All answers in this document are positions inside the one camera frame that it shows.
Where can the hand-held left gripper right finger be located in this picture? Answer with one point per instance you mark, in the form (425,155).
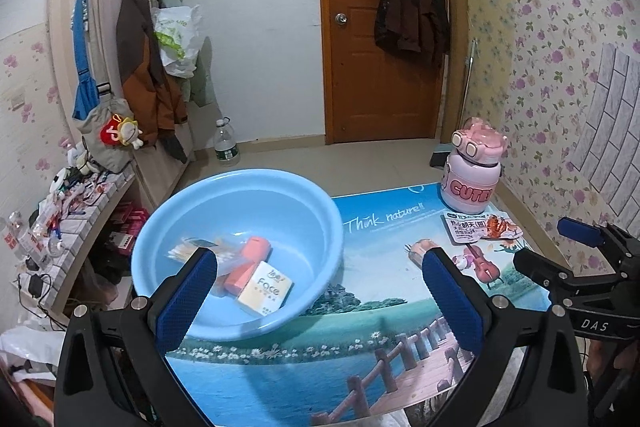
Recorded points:
(452,302)

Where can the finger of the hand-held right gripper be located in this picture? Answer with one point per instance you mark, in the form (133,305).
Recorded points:
(540,267)
(582,231)

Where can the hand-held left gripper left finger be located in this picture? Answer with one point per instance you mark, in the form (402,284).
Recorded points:
(187,302)

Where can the small white and purple toy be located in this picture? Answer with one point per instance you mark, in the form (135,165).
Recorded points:
(462,262)

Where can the clear bag of cotton swabs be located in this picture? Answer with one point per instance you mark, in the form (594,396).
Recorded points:
(192,248)

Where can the small pink earbud case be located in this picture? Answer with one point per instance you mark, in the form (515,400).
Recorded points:
(420,249)

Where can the white and red snack packet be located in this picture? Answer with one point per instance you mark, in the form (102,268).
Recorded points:
(470,229)

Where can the white and yellow tissue pack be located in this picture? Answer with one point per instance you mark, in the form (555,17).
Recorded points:
(265,289)

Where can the pink cylindrical roll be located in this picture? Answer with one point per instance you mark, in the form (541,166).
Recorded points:
(252,252)

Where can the light blue plastic basin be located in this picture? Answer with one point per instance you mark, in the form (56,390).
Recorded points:
(280,207)

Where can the red boxes under desk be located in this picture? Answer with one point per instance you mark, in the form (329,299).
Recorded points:
(127,227)

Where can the pink water bottle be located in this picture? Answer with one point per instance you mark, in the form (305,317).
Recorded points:
(470,187)

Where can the cluttered side shelf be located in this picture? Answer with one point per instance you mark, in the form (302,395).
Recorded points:
(85,237)

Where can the black power adapter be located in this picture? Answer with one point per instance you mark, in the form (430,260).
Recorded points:
(36,286)

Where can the pile of desk clutter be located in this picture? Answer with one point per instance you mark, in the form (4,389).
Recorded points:
(65,202)

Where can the clear plastic water bottle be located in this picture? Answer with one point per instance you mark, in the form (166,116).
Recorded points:
(226,147)

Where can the grey cloth bag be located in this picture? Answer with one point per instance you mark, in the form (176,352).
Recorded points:
(105,154)

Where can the tan upright board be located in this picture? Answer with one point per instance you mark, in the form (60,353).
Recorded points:
(456,107)

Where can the red and white plush toy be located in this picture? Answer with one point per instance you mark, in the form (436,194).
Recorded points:
(120,132)

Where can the brown and orange hanging jacket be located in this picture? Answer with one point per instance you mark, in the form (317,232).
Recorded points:
(140,57)

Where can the brown wooden door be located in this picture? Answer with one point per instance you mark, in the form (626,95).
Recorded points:
(360,57)

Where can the white and green plastic bag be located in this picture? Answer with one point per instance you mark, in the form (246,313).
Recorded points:
(175,32)

